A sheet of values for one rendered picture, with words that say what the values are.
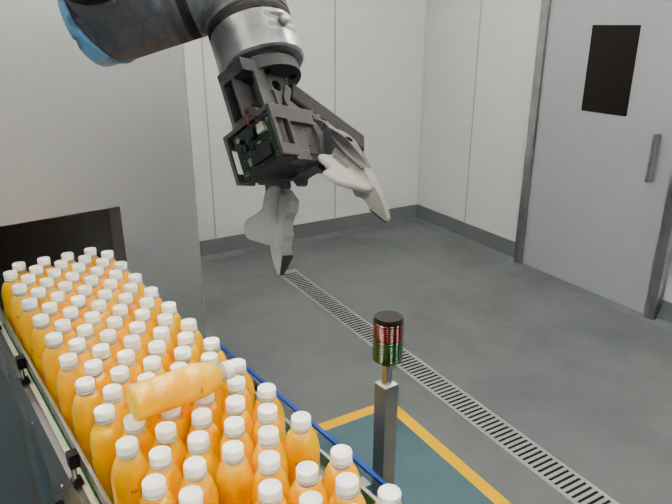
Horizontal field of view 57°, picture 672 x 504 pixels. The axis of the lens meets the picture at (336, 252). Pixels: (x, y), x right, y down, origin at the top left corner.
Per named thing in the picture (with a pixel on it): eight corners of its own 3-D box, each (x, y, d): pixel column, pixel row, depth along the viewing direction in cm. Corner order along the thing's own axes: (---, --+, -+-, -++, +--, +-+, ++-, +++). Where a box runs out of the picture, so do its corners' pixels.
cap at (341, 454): (328, 466, 109) (328, 458, 108) (333, 452, 113) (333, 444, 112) (349, 470, 108) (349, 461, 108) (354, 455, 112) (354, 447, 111)
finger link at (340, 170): (355, 223, 53) (288, 171, 57) (394, 222, 57) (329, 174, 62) (370, 191, 51) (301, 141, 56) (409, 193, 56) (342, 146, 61)
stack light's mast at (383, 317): (385, 394, 129) (387, 326, 123) (366, 381, 133) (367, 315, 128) (407, 384, 132) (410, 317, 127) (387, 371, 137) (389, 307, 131)
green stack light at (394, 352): (386, 369, 126) (386, 348, 125) (366, 356, 131) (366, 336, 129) (408, 359, 130) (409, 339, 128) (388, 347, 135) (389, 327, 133)
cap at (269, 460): (255, 463, 110) (255, 455, 109) (276, 457, 111) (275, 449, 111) (262, 477, 106) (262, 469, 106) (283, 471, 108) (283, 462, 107)
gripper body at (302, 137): (236, 193, 60) (204, 84, 62) (297, 195, 66) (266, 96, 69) (288, 158, 55) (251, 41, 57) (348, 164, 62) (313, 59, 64)
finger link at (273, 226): (229, 270, 64) (242, 182, 62) (270, 266, 68) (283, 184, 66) (249, 279, 62) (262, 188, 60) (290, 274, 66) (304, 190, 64)
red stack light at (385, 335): (386, 347, 125) (387, 330, 123) (366, 336, 129) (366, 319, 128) (409, 338, 128) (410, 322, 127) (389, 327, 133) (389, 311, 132)
